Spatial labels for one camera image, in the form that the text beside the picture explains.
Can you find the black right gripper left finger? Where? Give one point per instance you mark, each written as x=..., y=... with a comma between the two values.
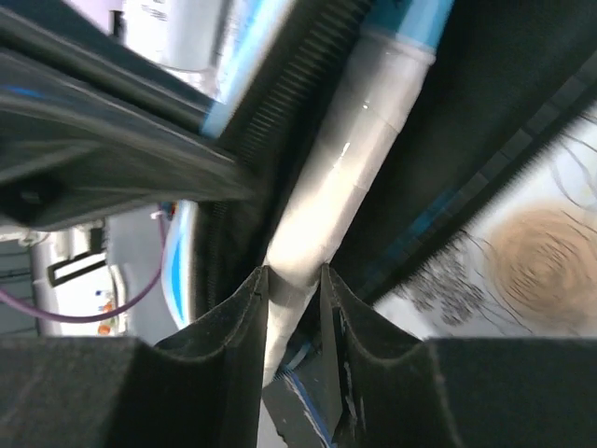
x=200, y=387

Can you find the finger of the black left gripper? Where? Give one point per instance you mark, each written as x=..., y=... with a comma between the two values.
x=90, y=128

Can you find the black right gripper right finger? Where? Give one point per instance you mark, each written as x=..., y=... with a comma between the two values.
x=386, y=388

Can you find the blue racket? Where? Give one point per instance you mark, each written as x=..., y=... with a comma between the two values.
x=378, y=87

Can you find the blue racket bag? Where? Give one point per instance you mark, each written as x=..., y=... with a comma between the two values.
x=508, y=78

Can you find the floral tablecloth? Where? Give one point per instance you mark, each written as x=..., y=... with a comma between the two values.
x=525, y=265

